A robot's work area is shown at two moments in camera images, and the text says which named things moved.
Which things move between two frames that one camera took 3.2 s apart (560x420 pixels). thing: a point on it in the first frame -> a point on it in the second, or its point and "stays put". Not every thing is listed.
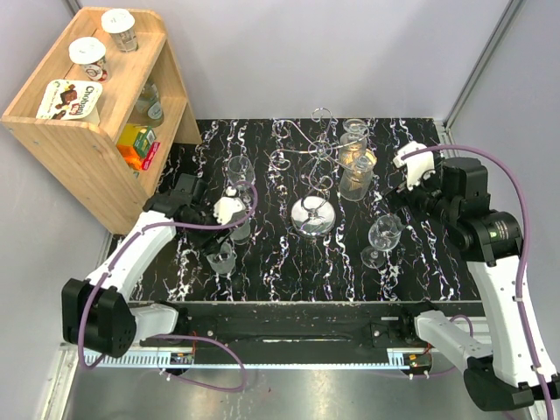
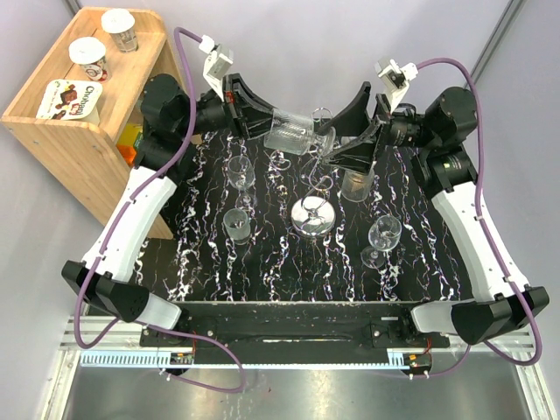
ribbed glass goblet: x=357 y=164 stays put
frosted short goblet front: x=222 y=262 -> x=297 y=135
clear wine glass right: x=384 y=234 stays put
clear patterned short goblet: x=241 y=235 stays put
